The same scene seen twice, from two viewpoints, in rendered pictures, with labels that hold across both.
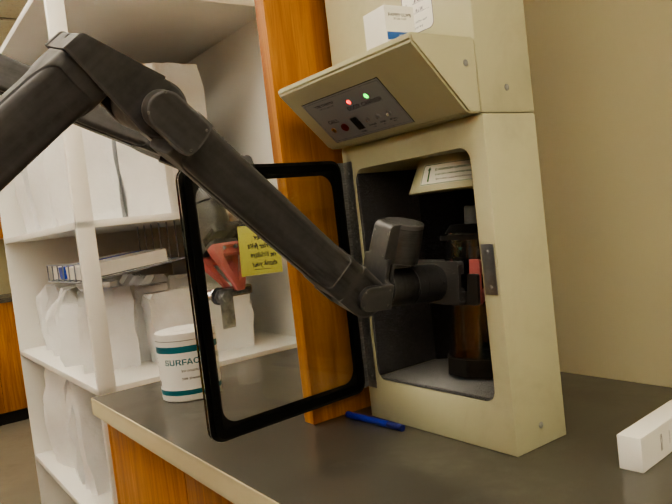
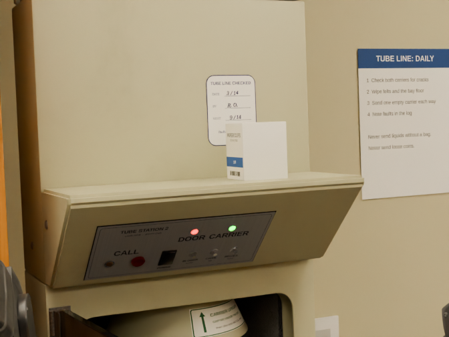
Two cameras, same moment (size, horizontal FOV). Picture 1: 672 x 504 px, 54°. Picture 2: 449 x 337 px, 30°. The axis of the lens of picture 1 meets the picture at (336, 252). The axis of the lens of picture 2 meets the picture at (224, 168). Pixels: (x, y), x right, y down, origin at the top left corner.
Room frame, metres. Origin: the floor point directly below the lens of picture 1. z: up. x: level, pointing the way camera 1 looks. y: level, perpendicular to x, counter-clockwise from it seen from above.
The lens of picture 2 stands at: (0.79, 0.78, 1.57)
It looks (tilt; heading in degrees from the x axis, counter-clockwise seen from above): 3 degrees down; 281
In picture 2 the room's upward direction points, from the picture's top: 2 degrees counter-clockwise
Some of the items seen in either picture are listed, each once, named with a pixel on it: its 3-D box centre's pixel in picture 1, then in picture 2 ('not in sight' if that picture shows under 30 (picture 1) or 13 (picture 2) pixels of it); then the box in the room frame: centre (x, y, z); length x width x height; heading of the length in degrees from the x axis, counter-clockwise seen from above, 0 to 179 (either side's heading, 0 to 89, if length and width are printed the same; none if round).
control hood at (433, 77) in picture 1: (369, 100); (207, 229); (0.98, -0.08, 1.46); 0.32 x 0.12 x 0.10; 35
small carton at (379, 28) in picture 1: (390, 33); (256, 150); (0.93, -0.11, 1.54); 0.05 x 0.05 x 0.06; 31
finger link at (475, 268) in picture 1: (473, 280); not in sight; (1.00, -0.20, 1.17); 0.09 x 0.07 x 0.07; 126
